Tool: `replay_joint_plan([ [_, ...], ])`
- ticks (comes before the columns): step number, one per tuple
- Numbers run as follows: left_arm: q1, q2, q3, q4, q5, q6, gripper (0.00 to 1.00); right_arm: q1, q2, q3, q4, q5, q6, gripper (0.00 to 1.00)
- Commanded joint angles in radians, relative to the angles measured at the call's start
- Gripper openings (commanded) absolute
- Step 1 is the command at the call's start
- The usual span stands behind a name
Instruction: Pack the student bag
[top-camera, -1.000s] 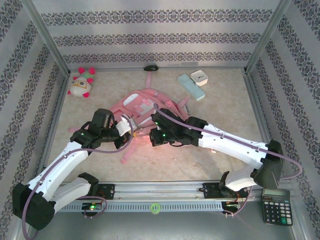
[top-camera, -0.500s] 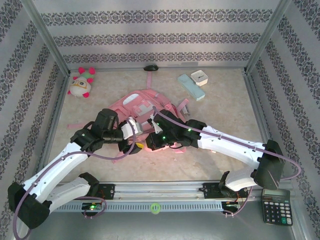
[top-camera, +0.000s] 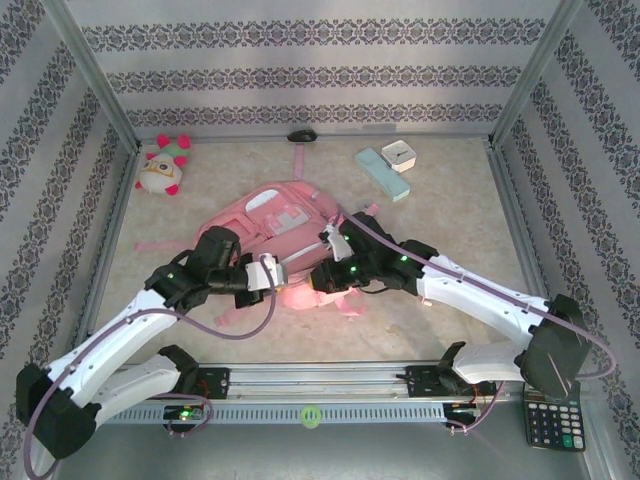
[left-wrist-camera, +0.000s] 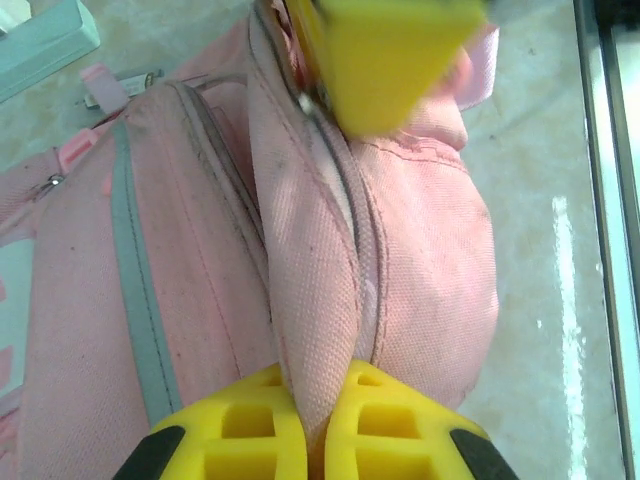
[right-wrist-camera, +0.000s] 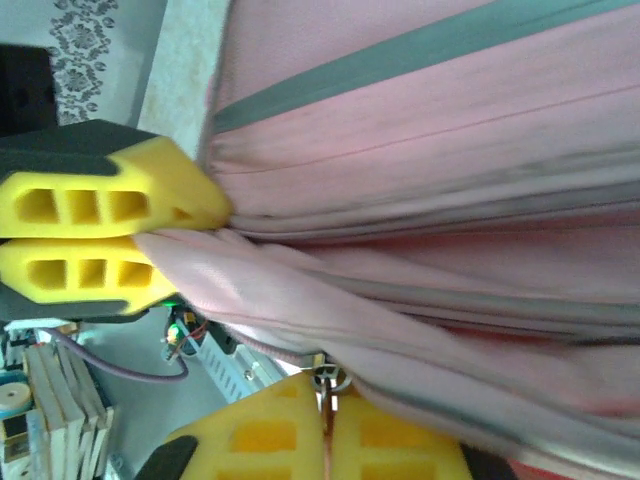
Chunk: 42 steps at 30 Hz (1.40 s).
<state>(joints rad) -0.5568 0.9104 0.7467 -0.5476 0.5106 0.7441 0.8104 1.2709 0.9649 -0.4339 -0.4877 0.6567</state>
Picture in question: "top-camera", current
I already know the aluminium frame side rail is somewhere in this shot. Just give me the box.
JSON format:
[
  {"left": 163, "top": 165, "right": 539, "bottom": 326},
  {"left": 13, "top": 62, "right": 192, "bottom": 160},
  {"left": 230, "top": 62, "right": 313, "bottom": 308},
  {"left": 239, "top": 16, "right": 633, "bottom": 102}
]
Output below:
[
  {"left": 487, "top": 139, "right": 551, "bottom": 301},
  {"left": 74, "top": 147, "right": 142, "bottom": 351}
]

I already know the light blue pencil case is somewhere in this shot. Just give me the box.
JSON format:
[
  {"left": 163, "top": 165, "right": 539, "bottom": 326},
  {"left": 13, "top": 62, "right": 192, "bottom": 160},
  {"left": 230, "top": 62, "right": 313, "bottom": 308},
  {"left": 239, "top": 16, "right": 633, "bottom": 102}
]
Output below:
[{"left": 354, "top": 148, "right": 412, "bottom": 203}]

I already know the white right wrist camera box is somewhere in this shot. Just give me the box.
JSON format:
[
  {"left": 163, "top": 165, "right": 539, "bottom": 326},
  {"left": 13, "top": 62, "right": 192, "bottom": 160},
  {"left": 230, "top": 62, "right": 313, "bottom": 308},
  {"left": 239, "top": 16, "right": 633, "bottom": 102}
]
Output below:
[{"left": 323, "top": 224, "right": 352, "bottom": 262}]

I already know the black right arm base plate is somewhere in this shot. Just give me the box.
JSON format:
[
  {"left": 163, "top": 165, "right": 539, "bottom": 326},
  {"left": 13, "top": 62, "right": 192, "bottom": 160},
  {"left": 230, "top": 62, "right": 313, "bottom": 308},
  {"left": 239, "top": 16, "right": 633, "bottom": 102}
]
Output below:
[{"left": 404, "top": 364, "right": 500, "bottom": 400}]

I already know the black desk calculator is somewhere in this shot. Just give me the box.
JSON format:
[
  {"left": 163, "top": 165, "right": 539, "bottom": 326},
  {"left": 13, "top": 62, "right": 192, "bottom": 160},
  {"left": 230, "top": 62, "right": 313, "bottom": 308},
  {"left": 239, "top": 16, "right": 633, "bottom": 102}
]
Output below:
[{"left": 523, "top": 387, "right": 586, "bottom": 453}]

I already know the small circuit board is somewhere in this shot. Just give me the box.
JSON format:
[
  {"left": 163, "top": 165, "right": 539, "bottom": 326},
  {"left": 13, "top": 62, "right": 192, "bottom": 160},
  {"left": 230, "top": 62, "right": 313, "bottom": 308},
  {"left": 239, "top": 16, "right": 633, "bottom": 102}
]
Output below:
[
  {"left": 163, "top": 404, "right": 207, "bottom": 425},
  {"left": 443, "top": 402, "right": 485, "bottom": 426}
]

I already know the aluminium mounting rail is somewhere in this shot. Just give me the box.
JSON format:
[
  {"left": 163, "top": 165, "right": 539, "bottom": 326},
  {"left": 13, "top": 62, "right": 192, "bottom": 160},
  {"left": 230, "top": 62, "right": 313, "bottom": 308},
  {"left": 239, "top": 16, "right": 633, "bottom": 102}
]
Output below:
[{"left": 47, "top": 362, "right": 586, "bottom": 404}]

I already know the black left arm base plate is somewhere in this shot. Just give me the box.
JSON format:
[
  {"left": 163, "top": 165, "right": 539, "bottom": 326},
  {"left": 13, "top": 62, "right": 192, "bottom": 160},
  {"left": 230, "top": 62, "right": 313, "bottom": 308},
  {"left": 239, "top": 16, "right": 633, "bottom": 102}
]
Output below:
[{"left": 194, "top": 366, "right": 232, "bottom": 401}]

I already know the aluminium frame post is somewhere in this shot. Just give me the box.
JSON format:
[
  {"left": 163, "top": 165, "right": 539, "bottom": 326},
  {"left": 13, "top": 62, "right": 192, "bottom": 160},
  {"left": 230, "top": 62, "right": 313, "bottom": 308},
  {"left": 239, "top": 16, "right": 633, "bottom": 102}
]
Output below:
[
  {"left": 488, "top": 0, "right": 586, "bottom": 150},
  {"left": 42, "top": 0, "right": 144, "bottom": 154}
]

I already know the grey slotted cable duct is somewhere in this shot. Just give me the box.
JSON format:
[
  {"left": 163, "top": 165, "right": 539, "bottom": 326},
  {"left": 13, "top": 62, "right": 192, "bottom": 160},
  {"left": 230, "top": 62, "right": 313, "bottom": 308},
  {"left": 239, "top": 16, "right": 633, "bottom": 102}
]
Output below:
[{"left": 99, "top": 403, "right": 446, "bottom": 426}]

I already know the white and pink plush toy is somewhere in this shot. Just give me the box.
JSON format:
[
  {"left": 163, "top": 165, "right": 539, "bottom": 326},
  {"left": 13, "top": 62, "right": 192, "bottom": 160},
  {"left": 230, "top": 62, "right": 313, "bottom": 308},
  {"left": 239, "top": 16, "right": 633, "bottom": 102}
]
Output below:
[{"left": 134, "top": 133, "right": 192, "bottom": 197}]

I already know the white square alarm clock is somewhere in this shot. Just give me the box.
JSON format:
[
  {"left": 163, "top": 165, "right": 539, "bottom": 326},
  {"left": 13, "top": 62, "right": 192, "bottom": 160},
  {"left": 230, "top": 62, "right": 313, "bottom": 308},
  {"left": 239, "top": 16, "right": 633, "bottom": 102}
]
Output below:
[{"left": 381, "top": 140, "right": 417, "bottom": 175}]

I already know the aluminium frame back rail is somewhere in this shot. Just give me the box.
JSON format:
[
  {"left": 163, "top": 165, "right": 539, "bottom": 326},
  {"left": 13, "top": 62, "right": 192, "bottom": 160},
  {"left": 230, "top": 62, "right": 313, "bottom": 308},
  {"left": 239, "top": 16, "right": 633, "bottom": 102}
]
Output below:
[{"left": 134, "top": 130, "right": 494, "bottom": 142}]

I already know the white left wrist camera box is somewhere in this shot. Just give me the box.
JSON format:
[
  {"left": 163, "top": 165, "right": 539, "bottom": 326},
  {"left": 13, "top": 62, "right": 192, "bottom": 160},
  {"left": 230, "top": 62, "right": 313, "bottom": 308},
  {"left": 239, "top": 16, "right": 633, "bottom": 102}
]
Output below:
[{"left": 243, "top": 253, "right": 279, "bottom": 292}]

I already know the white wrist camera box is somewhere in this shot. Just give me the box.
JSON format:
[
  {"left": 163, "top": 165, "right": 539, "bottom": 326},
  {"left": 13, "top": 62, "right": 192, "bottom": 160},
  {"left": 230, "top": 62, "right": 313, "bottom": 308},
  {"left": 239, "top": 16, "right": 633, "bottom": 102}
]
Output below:
[
  {"left": 243, "top": 253, "right": 279, "bottom": 292},
  {"left": 323, "top": 224, "right": 352, "bottom": 262}
]

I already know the pink school backpack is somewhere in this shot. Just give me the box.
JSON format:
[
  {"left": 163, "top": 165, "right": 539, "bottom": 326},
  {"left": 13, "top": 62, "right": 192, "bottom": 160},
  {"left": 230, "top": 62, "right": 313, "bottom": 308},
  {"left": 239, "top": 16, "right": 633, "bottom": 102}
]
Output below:
[{"left": 134, "top": 143, "right": 372, "bottom": 330}]

